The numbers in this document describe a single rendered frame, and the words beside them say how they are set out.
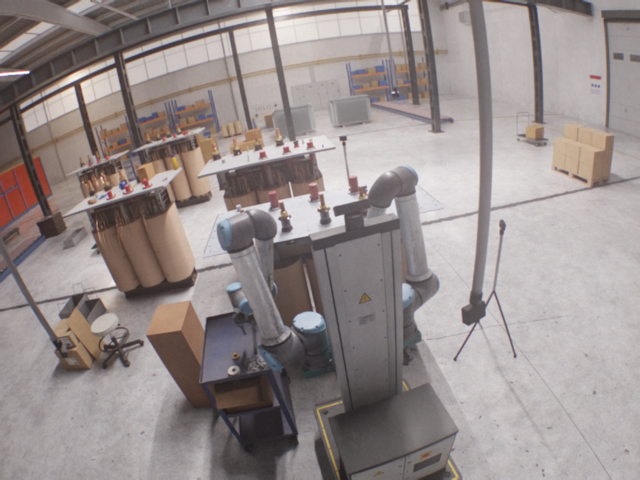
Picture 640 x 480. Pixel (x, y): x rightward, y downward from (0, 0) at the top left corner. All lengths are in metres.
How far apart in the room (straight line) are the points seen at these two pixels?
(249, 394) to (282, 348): 0.60
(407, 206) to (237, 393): 1.40
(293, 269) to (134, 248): 2.63
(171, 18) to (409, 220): 9.71
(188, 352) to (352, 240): 1.73
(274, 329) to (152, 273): 3.38
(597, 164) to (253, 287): 7.10
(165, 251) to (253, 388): 2.77
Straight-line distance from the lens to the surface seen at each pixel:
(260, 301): 1.40
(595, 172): 7.60
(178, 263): 4.49
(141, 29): 10.85
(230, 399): 2.05
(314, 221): 2.32
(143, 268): 4.67
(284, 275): 2.45
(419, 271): 1.72
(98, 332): 3.91
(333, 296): 1.32
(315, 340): 1.58
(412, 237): 1.64
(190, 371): 2.77
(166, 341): 2.57
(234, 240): 1.30
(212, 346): 2.27
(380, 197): 1.48
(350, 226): 1.19
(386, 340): 1.59
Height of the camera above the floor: 2.32
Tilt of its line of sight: 28 degrees down
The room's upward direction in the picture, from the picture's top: 10 degrees counter-clockwise
